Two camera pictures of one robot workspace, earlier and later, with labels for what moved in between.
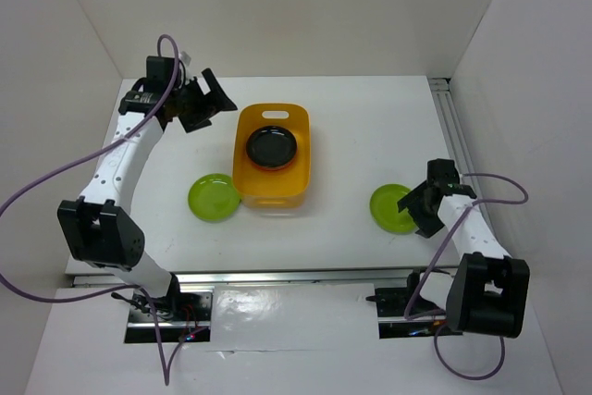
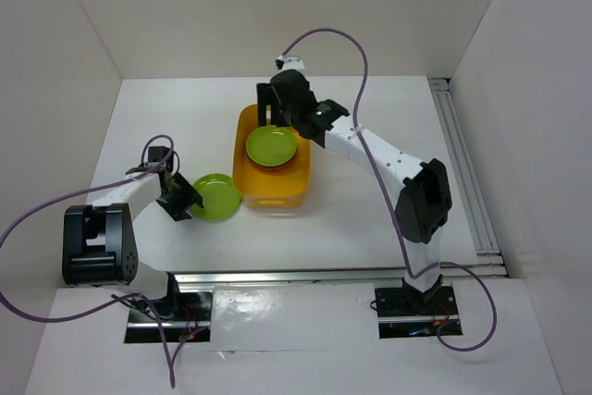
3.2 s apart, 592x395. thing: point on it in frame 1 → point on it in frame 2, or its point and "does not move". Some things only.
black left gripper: [208, 103] → [189, 197]
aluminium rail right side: [446, 104] does not move
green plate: [383, 206] → [271, 145]
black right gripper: [427, 227] → [264, 99]
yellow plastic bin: [272, 189] does not move
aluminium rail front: [393, 277] does not move
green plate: [213, 197] does not move
